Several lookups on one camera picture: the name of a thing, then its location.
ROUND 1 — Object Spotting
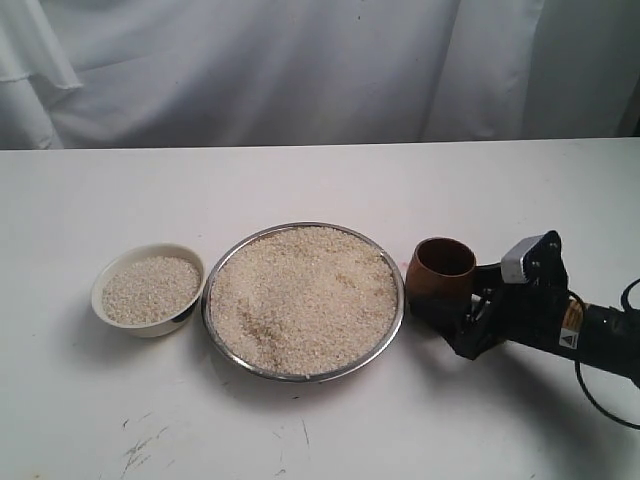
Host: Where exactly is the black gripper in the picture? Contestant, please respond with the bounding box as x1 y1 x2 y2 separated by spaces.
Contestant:
444 230 575 359

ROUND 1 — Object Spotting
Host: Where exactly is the brown wooden cup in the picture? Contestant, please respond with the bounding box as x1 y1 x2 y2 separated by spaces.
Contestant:
405 237 476 307

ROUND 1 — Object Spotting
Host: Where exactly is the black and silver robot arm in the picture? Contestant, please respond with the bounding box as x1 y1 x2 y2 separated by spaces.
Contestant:
442 230 639 382

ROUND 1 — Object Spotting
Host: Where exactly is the rice heap in steel plate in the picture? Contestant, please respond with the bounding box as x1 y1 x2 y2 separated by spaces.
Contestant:
209 226 400 377

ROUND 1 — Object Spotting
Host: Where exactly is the white ceramic bowl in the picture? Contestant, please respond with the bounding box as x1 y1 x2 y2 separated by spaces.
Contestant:
91 243 205 338

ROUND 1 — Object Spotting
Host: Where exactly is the rice in white bowl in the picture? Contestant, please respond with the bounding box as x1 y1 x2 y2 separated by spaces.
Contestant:
102 256 201 325

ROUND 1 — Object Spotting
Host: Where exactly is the large steel plate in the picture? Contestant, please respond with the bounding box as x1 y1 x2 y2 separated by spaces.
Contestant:
201 221 406 384

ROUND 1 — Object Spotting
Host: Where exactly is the white backdrop cloth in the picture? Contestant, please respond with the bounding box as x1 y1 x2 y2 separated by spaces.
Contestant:
1 1 639 149

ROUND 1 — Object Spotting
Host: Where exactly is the black cable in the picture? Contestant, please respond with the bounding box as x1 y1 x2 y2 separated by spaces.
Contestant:
569 276 640 430

